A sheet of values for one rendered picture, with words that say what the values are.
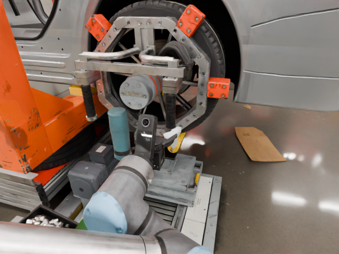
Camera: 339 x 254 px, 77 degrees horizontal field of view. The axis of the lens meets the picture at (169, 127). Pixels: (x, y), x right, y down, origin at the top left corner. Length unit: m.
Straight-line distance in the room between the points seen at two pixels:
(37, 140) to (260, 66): 1.04
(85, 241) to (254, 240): 1.23
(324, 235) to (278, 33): 1.17
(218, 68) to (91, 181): 0.82
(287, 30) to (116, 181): 0.87
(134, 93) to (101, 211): 0.55
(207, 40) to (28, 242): 0.87
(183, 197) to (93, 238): 1.06
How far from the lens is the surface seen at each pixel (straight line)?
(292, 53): 1.06
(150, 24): 0.96
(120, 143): 1.05
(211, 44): 0.97
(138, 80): 0.85
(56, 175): 1.49
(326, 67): 1.11
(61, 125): 1.21
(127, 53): 0.87
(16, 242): 0.31
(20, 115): 1.05
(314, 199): 1.84
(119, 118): 0.99
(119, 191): 0.44
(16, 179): 1.41
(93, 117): 0.93
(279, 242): 1.50
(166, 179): 1.36
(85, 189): 1.24
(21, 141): 1.07
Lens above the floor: 1.16
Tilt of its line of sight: 30 degrees down
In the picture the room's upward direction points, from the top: straight up
